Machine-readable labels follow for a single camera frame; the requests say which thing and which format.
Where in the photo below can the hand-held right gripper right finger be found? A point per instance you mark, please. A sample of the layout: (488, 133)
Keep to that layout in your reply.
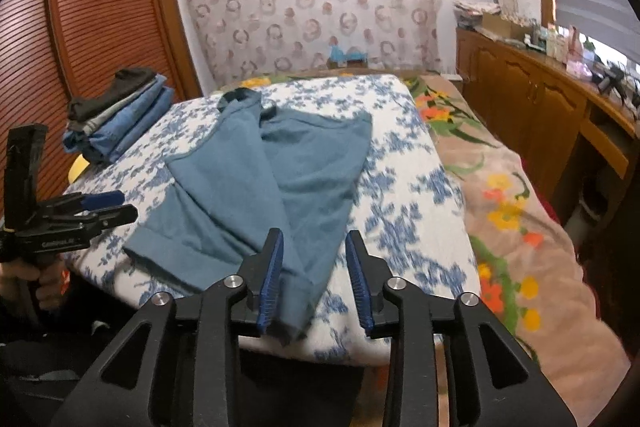
(357, 277)

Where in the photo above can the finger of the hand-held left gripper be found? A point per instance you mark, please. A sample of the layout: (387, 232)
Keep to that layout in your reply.
(120, 213)
(105, 198)

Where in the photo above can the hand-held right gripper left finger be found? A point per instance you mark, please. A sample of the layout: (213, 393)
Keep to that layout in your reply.
(270, 282)

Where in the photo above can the blue-grey shirt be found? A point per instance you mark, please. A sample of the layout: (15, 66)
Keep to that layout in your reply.
(240, 167)

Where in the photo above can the person's left hand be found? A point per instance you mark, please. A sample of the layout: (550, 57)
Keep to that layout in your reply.
(47, 289)

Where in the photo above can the yellow round object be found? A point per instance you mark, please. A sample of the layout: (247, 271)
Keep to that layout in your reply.
(77, 168)

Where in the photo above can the dark blue folded jeans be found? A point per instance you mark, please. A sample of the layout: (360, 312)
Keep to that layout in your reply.
(137, 134)

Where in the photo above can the light blue folded jeans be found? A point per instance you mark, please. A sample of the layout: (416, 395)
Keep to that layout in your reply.
(122, 122)

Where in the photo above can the grey folded garment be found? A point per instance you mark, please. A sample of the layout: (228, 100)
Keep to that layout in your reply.
(102, 117)

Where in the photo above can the blue floral white bed cover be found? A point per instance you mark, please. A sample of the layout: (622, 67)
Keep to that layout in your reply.
(415, 207)

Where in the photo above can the black folded garment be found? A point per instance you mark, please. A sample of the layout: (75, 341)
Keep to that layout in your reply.
(107, 99)

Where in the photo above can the orange floral beige blanket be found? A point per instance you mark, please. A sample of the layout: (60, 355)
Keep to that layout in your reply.
(525, 227)

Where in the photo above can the wooden louvered wardrobe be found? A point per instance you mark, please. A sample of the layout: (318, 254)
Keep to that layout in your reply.
(100, 7)

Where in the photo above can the wooden cabinet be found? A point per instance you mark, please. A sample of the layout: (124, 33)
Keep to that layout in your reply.
(530, 97)

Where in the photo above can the cardboard box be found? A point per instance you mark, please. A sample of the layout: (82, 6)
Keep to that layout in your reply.
(497, 26)

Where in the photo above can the pile of papers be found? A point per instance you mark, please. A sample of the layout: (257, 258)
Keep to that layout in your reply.
(472, 9)

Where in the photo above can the pink bottle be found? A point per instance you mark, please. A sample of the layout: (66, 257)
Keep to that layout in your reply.
(575, 44)

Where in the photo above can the black tool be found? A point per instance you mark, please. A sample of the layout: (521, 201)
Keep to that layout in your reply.
(612, 77)

